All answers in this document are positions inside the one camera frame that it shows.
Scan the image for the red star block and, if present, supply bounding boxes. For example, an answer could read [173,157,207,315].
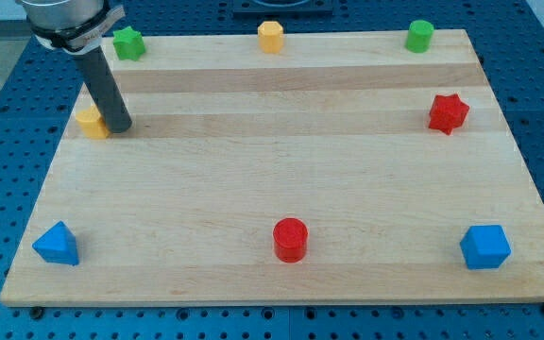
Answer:
[428,93,470,135]

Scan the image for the green star block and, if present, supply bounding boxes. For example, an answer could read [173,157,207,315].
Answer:
[112,25,145,61]

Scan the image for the blue triangle block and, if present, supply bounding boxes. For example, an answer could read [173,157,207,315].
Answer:
[32,221,79,265]

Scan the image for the red cylinder block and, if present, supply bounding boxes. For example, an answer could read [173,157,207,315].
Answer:
[273,217,309,264]

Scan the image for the green cylinder block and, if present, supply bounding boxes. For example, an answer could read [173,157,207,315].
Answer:
[405,19,434,53]

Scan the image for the yellow hexagon block top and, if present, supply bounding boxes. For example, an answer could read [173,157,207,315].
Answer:
[258,21,284,54]

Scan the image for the yellow block left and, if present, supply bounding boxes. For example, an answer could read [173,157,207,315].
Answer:
[75,105,111,140]

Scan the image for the blue cube block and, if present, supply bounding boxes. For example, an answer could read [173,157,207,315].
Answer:
[459,225,512,270]

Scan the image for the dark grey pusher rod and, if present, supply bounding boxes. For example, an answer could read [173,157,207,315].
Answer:
[74,47,132,133]

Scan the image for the wooden board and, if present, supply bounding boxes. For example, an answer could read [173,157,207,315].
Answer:
[0,29,544,307]

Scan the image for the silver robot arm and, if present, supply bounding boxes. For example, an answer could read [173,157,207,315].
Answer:
[16,0,126,55]

